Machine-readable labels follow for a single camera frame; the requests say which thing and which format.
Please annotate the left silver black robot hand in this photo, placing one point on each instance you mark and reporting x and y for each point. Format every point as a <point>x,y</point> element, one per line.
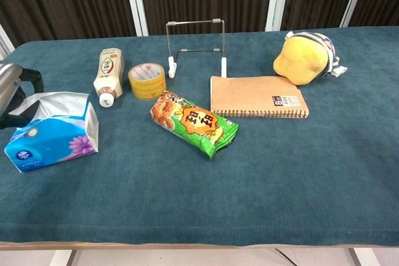
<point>7,88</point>

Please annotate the blue tissue pack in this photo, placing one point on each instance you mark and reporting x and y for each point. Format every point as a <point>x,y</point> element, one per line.
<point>50,141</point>

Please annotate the beige drink bottle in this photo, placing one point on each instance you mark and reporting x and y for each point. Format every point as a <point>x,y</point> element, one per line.
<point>109,69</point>

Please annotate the yellow packing tape roll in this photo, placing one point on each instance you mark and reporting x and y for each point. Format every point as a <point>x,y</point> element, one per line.
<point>146,87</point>

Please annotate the white table leg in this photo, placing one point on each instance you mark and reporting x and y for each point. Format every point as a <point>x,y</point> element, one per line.
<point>363,258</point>
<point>62,258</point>

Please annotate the green snack bag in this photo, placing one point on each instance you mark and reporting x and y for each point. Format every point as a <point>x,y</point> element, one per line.
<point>193,122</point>

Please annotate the dark teal tablecloth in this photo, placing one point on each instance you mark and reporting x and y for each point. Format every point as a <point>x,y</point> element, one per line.
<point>199,191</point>

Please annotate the brown spiral notebook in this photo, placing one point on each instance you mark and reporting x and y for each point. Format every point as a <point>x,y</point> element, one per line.
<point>249,94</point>

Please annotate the yellow plush toy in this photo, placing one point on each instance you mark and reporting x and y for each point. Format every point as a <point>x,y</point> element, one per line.
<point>299,60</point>

